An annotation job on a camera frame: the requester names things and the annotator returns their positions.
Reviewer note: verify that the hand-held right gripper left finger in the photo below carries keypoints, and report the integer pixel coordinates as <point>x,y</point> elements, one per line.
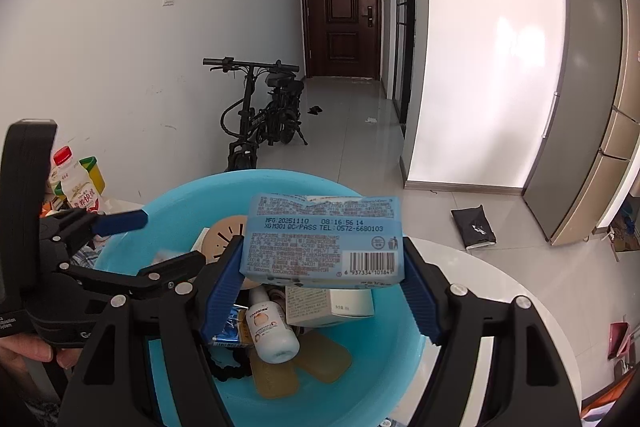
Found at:
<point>222,292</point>

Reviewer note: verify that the person's left hand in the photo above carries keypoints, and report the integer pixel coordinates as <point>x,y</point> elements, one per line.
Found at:
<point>25,347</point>

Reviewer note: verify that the black framed glass door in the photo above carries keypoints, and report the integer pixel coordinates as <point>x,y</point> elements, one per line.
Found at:
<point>405,7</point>

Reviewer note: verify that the clear blue wipe packet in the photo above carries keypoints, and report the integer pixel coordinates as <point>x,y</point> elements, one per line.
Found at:
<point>230,332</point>

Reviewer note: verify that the black bag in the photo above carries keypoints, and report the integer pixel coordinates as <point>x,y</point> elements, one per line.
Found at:
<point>472,227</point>

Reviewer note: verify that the white printed carton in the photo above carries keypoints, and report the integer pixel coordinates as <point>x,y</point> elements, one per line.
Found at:
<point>325,302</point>

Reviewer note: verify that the blue tissue packet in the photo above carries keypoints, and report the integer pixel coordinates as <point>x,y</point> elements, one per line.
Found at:
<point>320,242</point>

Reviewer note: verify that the black folding electric bike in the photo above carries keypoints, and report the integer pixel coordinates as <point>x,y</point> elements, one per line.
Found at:
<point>260,117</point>

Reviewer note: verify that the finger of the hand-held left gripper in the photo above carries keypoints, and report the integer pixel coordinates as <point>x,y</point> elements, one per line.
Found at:
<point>170,267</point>
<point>125,222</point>

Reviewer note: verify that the small black cloth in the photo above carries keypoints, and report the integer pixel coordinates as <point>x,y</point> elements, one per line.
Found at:
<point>315,110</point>

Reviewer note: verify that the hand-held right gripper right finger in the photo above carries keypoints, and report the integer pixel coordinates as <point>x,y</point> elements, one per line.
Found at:
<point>420,302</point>

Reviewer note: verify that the green yellow cup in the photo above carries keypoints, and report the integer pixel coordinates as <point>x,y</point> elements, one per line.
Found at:
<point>95,177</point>

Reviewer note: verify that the dark brown entrance door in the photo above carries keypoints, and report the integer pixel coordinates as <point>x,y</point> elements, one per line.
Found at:
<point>340,7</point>

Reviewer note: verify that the blue plastic basin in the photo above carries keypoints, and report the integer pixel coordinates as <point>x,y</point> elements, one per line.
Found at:
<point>170,207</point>

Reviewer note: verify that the orange soap box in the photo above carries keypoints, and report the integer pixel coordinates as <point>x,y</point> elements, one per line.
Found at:
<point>272,379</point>

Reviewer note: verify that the gold grey refrigerator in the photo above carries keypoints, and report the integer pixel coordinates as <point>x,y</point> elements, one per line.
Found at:
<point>575,107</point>

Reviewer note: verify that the beige round perforated disc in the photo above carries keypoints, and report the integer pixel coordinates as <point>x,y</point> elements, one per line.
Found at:
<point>225,234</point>

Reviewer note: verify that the small white peach-label bottle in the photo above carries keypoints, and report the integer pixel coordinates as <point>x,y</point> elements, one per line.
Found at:
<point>272,337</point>

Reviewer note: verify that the milk drink bottle red cap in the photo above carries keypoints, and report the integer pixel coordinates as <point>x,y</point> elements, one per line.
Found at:
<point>75,192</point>

